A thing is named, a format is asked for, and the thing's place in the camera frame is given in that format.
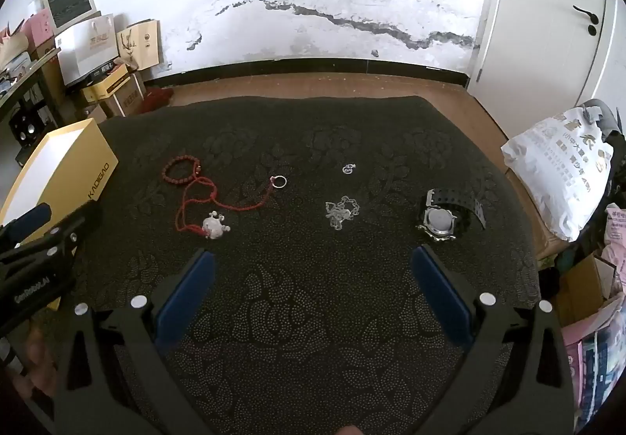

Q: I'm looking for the black strap wristwatch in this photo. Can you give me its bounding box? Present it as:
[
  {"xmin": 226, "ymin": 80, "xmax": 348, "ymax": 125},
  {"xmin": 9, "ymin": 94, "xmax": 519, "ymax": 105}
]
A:
[{"xmin": 417, "ymin": 188, "xmax": 486, "ymax": 242}]

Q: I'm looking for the red bead bracelet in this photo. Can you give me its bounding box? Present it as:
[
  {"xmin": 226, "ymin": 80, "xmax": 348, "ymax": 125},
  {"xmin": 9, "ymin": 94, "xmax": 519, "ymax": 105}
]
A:
[{"xmin": 161, "ymin": 155, "xmax": 203, "ymax": 187}]

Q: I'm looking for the silver chain necklace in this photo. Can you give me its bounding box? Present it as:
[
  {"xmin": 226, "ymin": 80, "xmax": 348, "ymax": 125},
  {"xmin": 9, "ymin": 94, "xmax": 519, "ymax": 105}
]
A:
[{"xmin": 324, "ymin": 194, "xmax": 362, "ymax": 231}]

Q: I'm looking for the left hand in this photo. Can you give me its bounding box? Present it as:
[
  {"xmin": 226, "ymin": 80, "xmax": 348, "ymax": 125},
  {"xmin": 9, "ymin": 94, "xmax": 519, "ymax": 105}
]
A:
[{"xmin": 11, "ymin": 325, "xmax": 57, "ymax": 399}]

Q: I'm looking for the yellow white storage box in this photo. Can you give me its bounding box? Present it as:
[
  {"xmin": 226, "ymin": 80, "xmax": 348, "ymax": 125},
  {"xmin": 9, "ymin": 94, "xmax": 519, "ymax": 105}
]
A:
[{"xmin": 1, "ymin": 119, "xmax": 118, "ymax": 242}]

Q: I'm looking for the black speaker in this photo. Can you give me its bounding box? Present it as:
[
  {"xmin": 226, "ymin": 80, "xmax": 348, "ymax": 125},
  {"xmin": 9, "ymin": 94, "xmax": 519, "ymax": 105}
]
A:
[{"xmin": 9, "ymin": 101, "xmax": 46, "ymax": 148}]

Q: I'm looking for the dark desk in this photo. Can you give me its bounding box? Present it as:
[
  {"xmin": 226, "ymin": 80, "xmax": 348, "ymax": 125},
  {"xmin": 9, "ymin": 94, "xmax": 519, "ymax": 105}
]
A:
[{"xmin": 0, "ymin": 48, "xmax": 65, "ymax": 128}]

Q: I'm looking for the yellow cardboard box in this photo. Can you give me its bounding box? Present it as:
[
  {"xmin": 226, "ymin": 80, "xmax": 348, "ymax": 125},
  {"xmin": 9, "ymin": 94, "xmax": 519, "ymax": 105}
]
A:
[{"xmin": 81, "ymin": 64, "xmax": 137, "ymax": 103}]

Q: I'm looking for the red cloth on floor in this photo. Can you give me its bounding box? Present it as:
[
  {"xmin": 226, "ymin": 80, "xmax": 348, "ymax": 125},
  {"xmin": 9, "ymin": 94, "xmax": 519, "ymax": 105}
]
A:
[{"xmin": 140, "ymin": 87, "xmax": 174, "ymax": 114}]

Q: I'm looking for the white plastic bag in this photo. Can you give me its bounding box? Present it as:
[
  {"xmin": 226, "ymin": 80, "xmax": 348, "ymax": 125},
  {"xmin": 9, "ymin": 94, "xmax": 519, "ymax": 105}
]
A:
[{"xmin": 501, "ymin": 103, "xmax": 614, "ymax": 242}]

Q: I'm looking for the white paper shopping bag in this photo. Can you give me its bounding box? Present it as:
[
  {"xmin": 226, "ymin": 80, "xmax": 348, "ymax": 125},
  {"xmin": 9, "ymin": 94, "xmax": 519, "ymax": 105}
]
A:
[{"xmin": 55, "ymin": 14, "xmax": 118, "ymax": 85}]

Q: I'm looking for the pink box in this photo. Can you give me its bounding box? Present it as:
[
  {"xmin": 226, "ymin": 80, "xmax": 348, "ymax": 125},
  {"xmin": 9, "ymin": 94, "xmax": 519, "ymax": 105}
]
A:
[{"xmin": 22, "ymin": 9, "xmax": 53, "ymax": 49}]

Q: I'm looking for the beige paper shopping bag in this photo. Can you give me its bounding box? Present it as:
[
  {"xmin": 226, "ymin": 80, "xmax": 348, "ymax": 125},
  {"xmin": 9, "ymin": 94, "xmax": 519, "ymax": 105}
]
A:
[{"xmin": 117, "ymin": 19, "xmax": 160, "ymax": 70}]

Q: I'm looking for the small silver charm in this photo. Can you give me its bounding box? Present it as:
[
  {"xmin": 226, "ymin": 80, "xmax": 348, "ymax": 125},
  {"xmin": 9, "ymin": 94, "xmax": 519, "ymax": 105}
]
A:
[{"xmin": 342, "ymin": 164, "xmax": 355, "ymax": 175}]

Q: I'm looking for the white door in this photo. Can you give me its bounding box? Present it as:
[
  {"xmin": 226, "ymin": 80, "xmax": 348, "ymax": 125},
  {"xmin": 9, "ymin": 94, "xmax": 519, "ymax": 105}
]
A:
[{"xmin": 468, "ymin": 0, "xmax": 619, "ymax": 135}]

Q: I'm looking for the red cord white pendant necklace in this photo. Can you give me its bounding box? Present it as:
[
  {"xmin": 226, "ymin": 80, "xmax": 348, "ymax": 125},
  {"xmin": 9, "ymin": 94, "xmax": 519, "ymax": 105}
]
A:
[{"xmin": 175, "ymin": 172, "xmax": 275, "ymax": 241}]

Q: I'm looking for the black door handle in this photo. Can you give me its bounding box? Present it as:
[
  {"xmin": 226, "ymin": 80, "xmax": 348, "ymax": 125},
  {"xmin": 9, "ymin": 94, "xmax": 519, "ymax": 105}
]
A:
[{"xmin": 572, "ymin": 4, "xmax": 601, "ymax": 36}]

